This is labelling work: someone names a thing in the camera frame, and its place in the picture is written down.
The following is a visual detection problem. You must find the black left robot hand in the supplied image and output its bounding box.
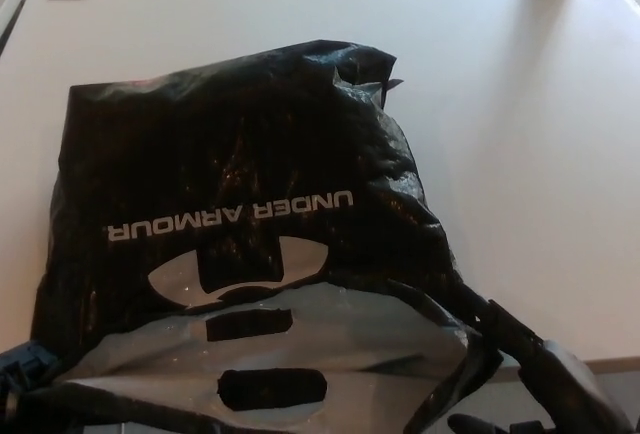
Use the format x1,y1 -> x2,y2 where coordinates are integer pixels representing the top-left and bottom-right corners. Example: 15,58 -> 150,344
0,341 -> 56,434

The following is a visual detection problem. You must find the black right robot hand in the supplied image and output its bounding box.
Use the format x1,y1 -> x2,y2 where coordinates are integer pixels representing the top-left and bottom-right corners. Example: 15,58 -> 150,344
447,287 -> 637,434

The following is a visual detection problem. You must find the black Under Armour plastic bag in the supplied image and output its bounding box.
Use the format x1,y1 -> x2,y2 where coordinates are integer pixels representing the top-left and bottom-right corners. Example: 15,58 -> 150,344
29,38 -> 504,434

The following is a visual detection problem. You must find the white adjacent desk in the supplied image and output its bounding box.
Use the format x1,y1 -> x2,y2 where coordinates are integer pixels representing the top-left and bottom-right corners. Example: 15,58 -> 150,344
0,0 -> 27,43

